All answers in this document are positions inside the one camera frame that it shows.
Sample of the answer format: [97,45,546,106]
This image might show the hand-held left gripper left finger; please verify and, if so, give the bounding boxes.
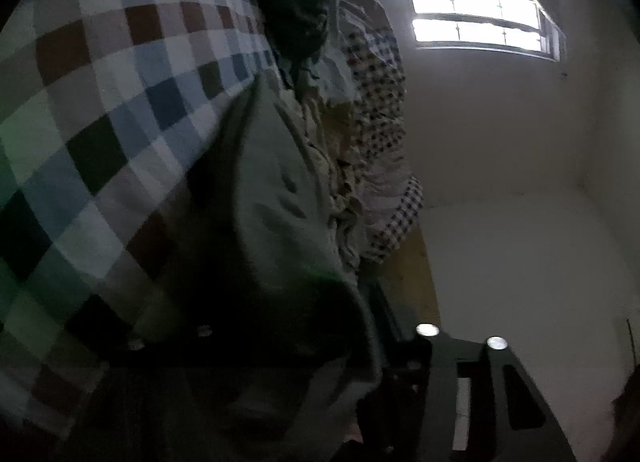
[55,323,361,462]

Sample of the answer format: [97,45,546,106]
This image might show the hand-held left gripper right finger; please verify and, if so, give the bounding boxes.
[360,287,576,462]

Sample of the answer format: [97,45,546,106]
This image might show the light green garment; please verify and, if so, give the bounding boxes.
[130,70,386,393]

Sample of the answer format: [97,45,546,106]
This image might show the yellow wooden bed board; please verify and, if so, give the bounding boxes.
[385,227,443,338]

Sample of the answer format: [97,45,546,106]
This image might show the white crumpled garment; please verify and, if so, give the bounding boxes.
[295,57,371,273]

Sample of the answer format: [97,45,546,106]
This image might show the small checked cloth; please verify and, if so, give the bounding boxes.
[320,0,426,265]

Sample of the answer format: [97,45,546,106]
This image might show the large checkered bed sheet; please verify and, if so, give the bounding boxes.
[0,0,286,438]

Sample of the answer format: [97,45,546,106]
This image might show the barred window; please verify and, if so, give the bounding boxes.
[397,0,568,63]

